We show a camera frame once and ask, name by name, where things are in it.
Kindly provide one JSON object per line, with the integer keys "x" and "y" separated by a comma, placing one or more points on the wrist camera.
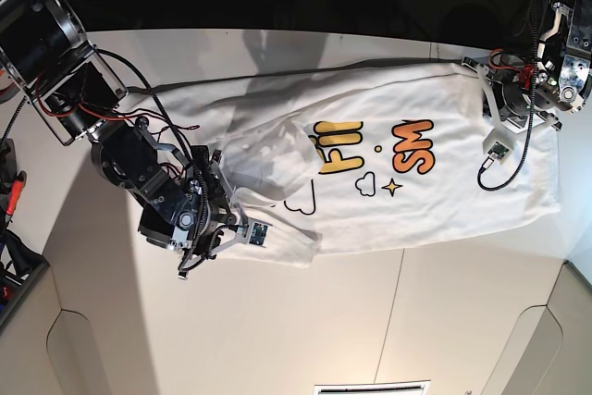
{"x": 497, "y": 145}
{"x": 257, "y": 234}

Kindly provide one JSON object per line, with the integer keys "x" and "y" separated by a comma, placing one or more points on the white printed t-shirt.
{"x": 369, "y": 159}

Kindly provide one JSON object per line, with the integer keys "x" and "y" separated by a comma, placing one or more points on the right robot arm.
{"x": 188, "y": 206}

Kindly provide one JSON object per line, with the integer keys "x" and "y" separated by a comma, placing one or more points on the orange grey pliers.
{"x": 7, "y": 86}

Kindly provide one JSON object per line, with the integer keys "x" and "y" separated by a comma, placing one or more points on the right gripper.
{"x": 222, "y": 222}

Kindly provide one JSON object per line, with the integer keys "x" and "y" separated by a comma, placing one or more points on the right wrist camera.
{"x": 257, "y": 234}

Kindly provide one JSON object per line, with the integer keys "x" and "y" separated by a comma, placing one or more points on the red handled tool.
{"x": 16, "y": 189}

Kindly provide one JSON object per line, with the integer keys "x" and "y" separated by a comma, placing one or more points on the white vent grille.
{"x": 398, "y": 388}

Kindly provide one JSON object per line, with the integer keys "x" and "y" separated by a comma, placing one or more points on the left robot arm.
{"x": 564, "y": 34}

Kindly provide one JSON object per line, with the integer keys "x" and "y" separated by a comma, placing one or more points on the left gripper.
{"x": 524, "y": 97}

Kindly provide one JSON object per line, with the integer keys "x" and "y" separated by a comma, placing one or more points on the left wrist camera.
{"x": 497, "y": 145}

